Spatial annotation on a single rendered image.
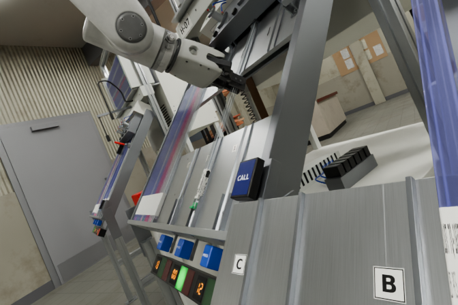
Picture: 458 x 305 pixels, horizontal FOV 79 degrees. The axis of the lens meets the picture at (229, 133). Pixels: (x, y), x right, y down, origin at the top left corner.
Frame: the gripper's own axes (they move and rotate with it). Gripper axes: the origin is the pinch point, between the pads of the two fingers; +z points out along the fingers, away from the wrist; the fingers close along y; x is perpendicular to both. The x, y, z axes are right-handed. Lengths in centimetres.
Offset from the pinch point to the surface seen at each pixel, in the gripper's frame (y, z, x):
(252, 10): -2.6, 0.1, -19.9
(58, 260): 390, -9, 91
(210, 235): -12.8, -6.1, 33.2
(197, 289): -7.4, -4.1, 40.9
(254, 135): -13.5, -1.5, 16.6
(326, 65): 504, 573, -547
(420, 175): -20.1, 35.3, 15.2
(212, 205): -6.0, -3.2, 28.5
